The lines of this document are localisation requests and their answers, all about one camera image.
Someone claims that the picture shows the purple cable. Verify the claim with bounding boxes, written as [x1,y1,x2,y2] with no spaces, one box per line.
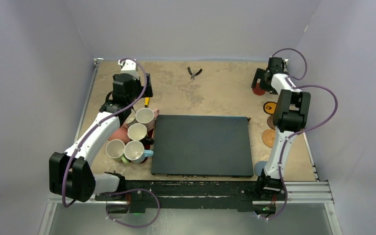
[257,47,339,221]
[61,58,162,229]

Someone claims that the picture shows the salmon pink mug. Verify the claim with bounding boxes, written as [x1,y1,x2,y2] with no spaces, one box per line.
[108,127,131,144]

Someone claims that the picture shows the blue grey coaster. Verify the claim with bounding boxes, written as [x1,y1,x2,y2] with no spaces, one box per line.
[254,161,267,176]

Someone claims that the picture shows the red apple coaster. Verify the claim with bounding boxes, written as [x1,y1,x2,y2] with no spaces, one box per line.
[252,83,266,96]

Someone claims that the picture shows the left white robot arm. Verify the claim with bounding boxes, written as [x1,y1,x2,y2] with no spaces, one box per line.
[49,73,153,202]

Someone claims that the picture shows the black pliers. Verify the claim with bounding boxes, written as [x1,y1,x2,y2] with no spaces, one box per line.
[187,67,203,80]

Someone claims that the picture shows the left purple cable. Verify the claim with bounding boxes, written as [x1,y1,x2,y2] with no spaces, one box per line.
[61,58,162,229]

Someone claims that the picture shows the yellow handled screwdriver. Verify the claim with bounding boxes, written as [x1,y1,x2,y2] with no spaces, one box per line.
[144,97,150,108]

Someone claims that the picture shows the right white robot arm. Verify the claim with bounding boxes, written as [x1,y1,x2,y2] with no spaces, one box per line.
[252,57,311,199]

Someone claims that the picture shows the dark brown wooden coaster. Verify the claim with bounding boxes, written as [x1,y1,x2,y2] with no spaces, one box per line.
[267,115,276,130]

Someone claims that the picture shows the orange smiley coaster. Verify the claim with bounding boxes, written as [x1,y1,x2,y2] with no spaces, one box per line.
[263,101,277,115]

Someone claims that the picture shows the dark rectangular board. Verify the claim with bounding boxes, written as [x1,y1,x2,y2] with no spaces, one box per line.
[151,115,254,178]

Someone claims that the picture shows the grey white mug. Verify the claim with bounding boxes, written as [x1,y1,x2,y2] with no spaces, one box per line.
[124,117,137,126]

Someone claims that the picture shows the pink handled white mug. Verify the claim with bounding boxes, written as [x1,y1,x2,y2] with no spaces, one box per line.
[135,108,160,132]

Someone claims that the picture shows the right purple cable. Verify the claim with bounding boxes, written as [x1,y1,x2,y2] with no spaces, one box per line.
[257,47,339,221]

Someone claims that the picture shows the black handled white mug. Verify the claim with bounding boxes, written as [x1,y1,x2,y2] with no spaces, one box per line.
[127,123,154,145]

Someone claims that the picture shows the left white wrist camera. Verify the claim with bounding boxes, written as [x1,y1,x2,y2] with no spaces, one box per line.
[118,59,140,79]

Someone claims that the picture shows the green handled white mug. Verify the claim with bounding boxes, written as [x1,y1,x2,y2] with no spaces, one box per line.
[105,139,129,164]

